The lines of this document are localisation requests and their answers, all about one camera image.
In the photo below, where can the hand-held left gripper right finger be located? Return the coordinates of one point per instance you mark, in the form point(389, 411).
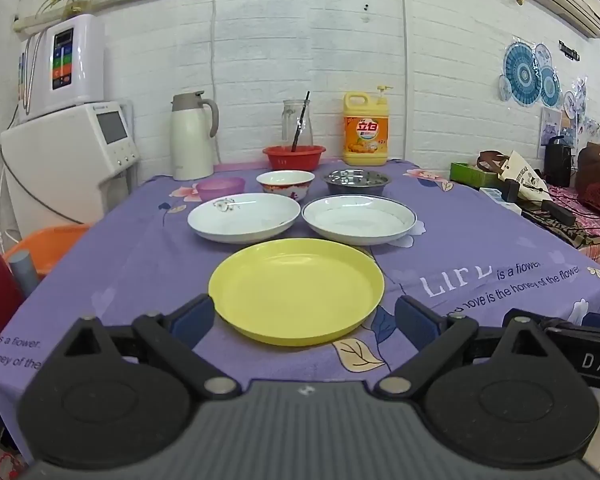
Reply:
point(415, 320)

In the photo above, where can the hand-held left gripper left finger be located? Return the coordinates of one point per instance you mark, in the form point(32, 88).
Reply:
point(192, 317)

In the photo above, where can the yellow plastic plate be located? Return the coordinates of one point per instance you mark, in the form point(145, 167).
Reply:
point(295, 290)

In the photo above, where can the white floral plate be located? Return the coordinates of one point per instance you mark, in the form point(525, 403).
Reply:
point(240, 220)

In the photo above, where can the white blue-rimmed plate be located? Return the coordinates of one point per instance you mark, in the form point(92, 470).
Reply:
point(355, 221)

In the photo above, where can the purple plastic bowl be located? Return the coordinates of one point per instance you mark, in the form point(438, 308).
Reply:
point(220, 189)

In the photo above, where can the stainless steel bowl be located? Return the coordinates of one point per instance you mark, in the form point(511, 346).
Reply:
point(355, 183)

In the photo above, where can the white bowl with red pattern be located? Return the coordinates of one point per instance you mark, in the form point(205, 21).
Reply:
point(285, 189)

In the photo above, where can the purple floral tablecloth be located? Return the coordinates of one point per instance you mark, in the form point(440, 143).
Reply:
point(145, 260)

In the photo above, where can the beige tote bag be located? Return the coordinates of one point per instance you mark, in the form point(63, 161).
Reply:
point(522, 175)

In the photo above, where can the green box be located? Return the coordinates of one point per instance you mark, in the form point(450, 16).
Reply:
point(467, 172)

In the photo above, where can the black cylinder speaker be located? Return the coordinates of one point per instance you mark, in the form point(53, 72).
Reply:
point(559, 160)

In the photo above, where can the orange plastic stool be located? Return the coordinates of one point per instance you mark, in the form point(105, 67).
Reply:
point(45, 245)

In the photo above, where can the white thermos jug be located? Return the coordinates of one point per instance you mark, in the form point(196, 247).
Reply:
point(192, 145)

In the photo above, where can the grey pipe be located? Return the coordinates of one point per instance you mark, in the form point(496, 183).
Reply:
point(24, 272)

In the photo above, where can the red plastic basket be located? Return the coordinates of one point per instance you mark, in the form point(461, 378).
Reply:
point(280, 160)

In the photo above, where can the yellow detergent bottle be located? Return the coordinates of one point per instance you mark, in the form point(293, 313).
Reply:
point(365, 135)

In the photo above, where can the white appliance with screen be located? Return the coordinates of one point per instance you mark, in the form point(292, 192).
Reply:
point(55, 160)

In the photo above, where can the black stirring stick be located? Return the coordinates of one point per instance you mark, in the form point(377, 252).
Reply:
point(300, 122)

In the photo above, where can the small blue paper fan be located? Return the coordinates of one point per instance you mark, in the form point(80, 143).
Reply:
point(550, 86)

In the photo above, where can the large blue paper fan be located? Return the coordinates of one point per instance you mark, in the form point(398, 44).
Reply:
point(522, 72)

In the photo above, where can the white water purifier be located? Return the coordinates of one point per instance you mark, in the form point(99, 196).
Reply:
point(80, 70)

